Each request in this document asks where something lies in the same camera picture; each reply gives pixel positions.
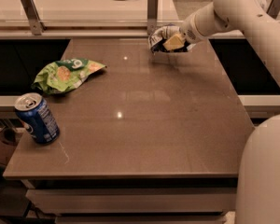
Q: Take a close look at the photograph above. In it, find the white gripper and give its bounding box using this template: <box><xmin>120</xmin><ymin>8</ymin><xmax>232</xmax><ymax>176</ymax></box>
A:
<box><xmin>163</xmin><ymin>14</ymin><xmax>205</xmax><ymax>51</ymax></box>

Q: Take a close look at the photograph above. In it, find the blue chip bag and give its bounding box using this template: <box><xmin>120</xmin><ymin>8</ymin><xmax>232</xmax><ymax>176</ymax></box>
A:
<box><xmin>148</xmin><ymin>24</ymin><xmax>194</xmax><ymax>53</ymax></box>

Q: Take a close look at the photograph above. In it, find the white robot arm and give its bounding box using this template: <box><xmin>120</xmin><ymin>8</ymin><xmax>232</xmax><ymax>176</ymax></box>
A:
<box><xmin>164</xmin><ymin>0</ymin><xmax>280</xmax><ymax>224</ymax></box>

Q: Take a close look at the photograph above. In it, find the green chip bag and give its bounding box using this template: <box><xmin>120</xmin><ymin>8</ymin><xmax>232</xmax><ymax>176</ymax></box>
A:
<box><xmin>32</xmin><ymin>58</ymin><xmax>105</xmax><ymax>94</ymax></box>

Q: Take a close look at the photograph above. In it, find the blue pepsi can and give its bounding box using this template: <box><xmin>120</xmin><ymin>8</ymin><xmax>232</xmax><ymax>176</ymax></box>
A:
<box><xmin>15</xmin><ymin>92</ymin><xmax>60</xmax><ymax>145</ymax></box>

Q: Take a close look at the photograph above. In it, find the upper cabinet drawer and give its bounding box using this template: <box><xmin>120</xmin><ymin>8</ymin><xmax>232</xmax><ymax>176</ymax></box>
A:
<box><xmin>26</xmin><ymin>188</ymin><xmax>236</xmax><ymax>215</ymax></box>

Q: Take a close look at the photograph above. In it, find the cabinet drawer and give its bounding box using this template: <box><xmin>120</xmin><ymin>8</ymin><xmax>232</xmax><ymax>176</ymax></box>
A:
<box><xmin>26</xmin><ymin>188</ymin><xmax>236</xmax><ymax>215</ymax></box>
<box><xmin>55</xmin><ymin>215</ymin><xmax>226</xmax><ymax>224</ymax></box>

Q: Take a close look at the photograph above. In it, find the lower cabinet drawer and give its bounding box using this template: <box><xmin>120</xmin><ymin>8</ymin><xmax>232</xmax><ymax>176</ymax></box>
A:
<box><xmin>55</xmin><ymin>215</ymin><xmax>226</xmax><ymax>224</ymax></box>

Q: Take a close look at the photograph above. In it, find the middle metal glass bracket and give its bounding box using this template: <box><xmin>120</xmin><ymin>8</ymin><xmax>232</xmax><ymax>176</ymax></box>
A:
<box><xmin>147</xmin><ymin>0</ymin><xmax>159</xmax><ymax>35</ymax></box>

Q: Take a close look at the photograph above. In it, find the metal glass bracket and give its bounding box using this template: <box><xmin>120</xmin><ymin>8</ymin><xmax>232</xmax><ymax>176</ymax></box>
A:
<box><xmin>147</xmin><ymin>0</ymin><xmax>159</xmax><ymax>35</ymax></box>
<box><xmin>267</xmin><ymin>0</ymin><xmax>280</xmax><ymax>19</ymax></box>
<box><xmin>21</xmin><ymin>0</ymin><xmax>45</xmax><ymax>35</ymax></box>

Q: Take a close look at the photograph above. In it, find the right metal glass bracket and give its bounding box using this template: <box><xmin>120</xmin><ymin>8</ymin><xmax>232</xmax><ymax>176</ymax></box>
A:
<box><xmin>267</xmin><ymin>0</ymin><xmax>280</xmax><ymax>19</ymax></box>

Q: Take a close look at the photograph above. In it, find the left metal glass bracket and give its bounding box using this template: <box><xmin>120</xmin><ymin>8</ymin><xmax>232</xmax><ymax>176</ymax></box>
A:
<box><xmin>21</xmin><ymin>0</ymin><xmax>45</xmax><ymax>35</ymax></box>

